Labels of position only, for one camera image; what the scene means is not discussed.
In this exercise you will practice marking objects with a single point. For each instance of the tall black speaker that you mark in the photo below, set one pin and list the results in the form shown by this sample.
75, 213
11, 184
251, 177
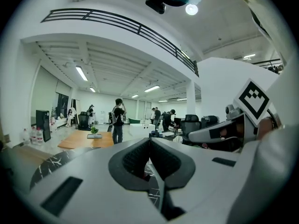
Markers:
43, 125

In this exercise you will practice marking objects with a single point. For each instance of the person's beige shirt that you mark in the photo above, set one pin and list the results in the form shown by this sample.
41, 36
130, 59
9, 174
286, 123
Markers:
275, 171

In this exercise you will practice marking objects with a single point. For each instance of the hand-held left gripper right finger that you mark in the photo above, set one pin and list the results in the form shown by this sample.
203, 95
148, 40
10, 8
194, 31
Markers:
205, 183

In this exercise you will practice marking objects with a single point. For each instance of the long ceiling tube light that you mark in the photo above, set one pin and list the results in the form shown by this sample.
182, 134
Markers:
92, 89
151, 88
81, 73

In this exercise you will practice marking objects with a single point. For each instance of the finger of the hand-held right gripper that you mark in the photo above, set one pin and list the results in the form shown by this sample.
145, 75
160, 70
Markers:
201, 134

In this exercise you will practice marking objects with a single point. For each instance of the black mesh office chair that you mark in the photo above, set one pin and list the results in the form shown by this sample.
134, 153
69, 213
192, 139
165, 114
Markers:
84, 121

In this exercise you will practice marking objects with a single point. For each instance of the rectangular wooden table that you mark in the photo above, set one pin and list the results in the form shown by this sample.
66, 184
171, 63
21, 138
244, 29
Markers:
79, 142

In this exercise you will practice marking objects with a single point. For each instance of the black head camera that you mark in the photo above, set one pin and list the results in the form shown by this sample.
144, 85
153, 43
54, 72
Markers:
155, 3

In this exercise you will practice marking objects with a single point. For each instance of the small green potted plant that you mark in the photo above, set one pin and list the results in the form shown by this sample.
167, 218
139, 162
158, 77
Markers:
94, 130

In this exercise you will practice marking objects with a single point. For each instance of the grey flat tray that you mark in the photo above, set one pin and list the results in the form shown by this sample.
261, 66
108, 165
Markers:
94, 136

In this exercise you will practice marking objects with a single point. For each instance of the person's right forearm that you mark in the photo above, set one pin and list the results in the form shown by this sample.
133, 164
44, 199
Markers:
264, 127

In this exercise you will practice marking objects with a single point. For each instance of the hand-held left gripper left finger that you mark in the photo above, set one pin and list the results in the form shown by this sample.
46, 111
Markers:
98, 195

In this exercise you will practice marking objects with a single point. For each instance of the large water bottle red label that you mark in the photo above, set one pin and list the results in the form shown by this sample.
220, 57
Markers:
26, 136
33, 136
40, 137

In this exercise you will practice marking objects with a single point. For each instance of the white rectangular box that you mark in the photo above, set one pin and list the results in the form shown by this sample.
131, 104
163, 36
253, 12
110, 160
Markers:
141, 129

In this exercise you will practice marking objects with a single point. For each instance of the round ceiling lamp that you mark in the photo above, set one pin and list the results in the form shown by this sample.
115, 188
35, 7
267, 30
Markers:
191, 9

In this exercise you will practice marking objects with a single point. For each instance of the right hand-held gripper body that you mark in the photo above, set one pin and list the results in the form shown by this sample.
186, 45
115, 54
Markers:
253, 99

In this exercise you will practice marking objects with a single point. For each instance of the black balcony railing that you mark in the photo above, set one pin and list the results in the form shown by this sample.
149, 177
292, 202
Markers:
140, 29

